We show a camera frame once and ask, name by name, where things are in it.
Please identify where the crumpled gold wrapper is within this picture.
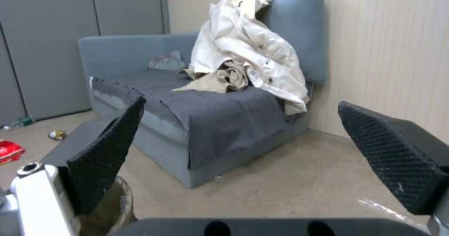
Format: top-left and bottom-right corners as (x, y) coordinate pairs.
(47, 129), (68, 141)

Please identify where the small grey cloth bag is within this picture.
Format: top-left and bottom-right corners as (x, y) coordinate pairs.
(147, 50), (186, 71)

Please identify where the beige crumpled garment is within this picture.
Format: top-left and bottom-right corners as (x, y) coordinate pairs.
(171, 60), (252, 93)

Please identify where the trash can with plastic liner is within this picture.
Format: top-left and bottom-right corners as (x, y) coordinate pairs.
(79, 176), (139, 236)

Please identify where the dark grey sofa blanket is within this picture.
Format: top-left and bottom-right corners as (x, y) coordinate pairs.
(92, 72), (314, 169)

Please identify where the red snack packet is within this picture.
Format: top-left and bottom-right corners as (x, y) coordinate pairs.
(0, 140), (27, 165)

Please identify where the clear plastic wrapper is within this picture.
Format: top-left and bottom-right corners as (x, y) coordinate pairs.
(357, 197), (428, 227)

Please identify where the grey-blue fabric sofa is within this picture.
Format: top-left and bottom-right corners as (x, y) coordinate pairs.
(78, 32), (314, 189)

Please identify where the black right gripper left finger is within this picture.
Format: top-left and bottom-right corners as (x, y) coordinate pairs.
(9, 95), (147, 236)

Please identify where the grey office partition panel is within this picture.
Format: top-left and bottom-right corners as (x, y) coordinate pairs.
(0, 23), (28, 119)
(0, 0), (102, 121)
(92, 0), (172, 36)

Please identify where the clear bottle with green label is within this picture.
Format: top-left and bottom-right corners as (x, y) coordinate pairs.
(0, 116), (35, 130)

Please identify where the large grey-blue cushion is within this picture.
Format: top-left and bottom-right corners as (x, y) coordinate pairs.
(260, 0), (329, 86)

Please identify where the white crumpled jacket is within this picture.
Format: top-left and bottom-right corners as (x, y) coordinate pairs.
(190, 0), (311, 116)

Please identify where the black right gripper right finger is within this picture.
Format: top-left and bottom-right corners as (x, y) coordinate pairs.
(337, 101), (449, 236)

